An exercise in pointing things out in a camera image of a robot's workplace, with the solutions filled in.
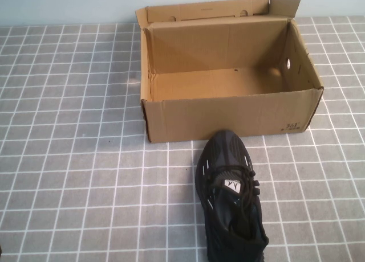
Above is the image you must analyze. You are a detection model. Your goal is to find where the black mesh sneaker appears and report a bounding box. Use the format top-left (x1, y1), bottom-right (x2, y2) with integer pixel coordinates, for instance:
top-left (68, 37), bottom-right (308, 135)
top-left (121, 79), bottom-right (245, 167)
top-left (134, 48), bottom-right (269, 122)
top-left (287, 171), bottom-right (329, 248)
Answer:
top-left (195, 128), bottom-right (270, 262)

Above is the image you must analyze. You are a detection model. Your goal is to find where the brown cardboard shoe box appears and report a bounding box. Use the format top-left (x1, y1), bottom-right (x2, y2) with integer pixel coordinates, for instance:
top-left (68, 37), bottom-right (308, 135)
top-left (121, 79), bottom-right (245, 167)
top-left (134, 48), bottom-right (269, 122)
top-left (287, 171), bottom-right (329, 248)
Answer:
top-left (135, 0), bottom-right (325, 145)

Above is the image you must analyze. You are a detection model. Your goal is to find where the grey checked tablecloth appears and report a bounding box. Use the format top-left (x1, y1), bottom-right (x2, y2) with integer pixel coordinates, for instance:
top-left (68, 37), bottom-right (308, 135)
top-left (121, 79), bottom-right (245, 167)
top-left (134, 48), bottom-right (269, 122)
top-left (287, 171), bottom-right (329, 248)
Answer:
top-left (0, 14), bottom-right (365, 262)

